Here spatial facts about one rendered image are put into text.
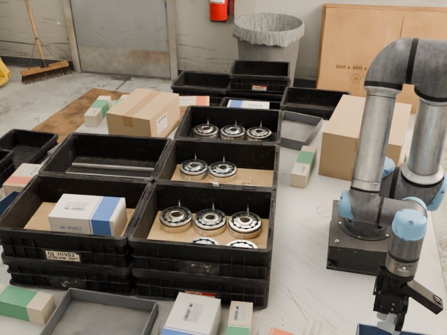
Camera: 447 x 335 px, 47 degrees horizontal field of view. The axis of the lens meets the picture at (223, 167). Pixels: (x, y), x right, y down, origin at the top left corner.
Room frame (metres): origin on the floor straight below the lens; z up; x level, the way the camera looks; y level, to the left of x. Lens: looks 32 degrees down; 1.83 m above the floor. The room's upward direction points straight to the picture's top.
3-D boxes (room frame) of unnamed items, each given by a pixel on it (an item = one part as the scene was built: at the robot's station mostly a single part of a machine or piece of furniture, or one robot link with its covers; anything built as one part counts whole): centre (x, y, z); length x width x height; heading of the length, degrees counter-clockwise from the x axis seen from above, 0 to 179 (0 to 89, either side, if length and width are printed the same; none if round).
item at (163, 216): (1.29, 0.15, 0.86); 0.10 x 0.10 x 0.01
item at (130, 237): (1.21, 0.05, 0.92); 0.40 x 0.30 x 0.02; 82
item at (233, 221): (1.26, -0.07, 0.86); 0.10 x 0.10 x 0.01
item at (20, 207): (1.26, 0.45, 0.87); 0.40 x 0.30 x 0.11; 82
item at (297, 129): (2.14, -0.33, 0.73); 0.27 x 0.20 x 0.05; 153
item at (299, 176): (1.80, -0.33, 0.73); 0.24 x 0.06 x 0.06; 161
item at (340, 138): (1.91, -0.61, 0.80); 0.40 x 0.30 x 0.20; 157
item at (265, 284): (1.21, 0.05, 0.76); 0.40 x 0.30 x 0.12; 82
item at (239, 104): (2.27, -0.12, 0.74); 0.20 x 0.12 x 0.09; 81
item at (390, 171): (1.32, -0.47, 0.97); 0.13 x 0.12 x 0.14; 66
